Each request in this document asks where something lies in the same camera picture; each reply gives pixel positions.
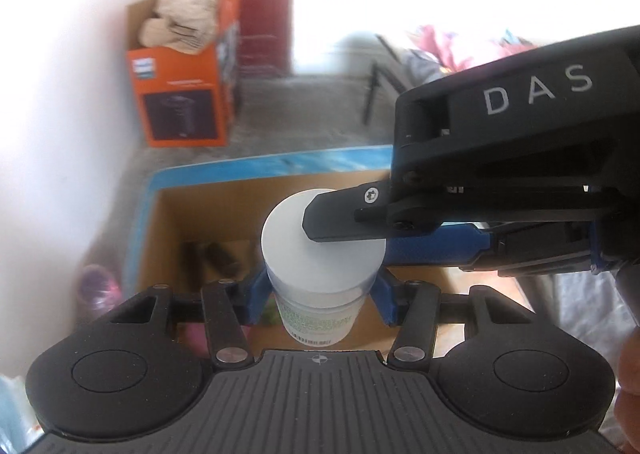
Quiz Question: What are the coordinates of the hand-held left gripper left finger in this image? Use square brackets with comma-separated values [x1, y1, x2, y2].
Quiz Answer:
[107, 267, 274, 370]

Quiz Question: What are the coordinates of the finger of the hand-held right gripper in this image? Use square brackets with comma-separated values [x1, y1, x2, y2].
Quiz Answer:
[301, 181, 441, 243]
[384, 222, 622, 279]

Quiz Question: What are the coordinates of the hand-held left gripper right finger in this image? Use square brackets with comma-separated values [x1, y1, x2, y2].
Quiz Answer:
[370, 268, 523, 370]

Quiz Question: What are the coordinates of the white pill bottle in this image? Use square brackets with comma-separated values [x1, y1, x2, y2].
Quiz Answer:
[260, 189, 389, 346]

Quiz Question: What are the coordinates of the brown cardboard box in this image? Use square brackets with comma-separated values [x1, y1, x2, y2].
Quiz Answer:
[142, 169, 474, 353]

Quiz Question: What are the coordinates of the person's right hand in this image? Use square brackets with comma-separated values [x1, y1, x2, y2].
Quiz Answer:
[614, 333, 640, 436]

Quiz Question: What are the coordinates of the pink plastic bowl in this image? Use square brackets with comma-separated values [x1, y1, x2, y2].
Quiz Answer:
[182, 321, 214, 360]

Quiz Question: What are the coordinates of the colourful cloth pile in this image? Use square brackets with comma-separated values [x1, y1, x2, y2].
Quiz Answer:
[400, 23, 551, 81]

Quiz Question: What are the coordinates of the purple plastic item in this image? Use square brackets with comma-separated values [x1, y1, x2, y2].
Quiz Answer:
[77, 264, 124, 321]

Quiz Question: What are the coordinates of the grey cloth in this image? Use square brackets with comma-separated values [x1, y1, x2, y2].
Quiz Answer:
[520, 277, 632, 365]

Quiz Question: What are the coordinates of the red door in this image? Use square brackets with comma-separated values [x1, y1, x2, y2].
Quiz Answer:
[165, 0, 297, 80]

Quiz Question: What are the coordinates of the orange product box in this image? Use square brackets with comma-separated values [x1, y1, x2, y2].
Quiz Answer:
[125, 0, 244, 149]

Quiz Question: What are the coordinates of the beige cloth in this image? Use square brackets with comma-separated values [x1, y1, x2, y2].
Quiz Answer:
[138, 0, 224, 56]

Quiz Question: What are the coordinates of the clear plastic bag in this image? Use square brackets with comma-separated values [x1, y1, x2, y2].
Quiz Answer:
[0, 374, 37, 454]

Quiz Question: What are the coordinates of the black metal frame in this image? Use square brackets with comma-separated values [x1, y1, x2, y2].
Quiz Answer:
[362, 33, 417, 126]

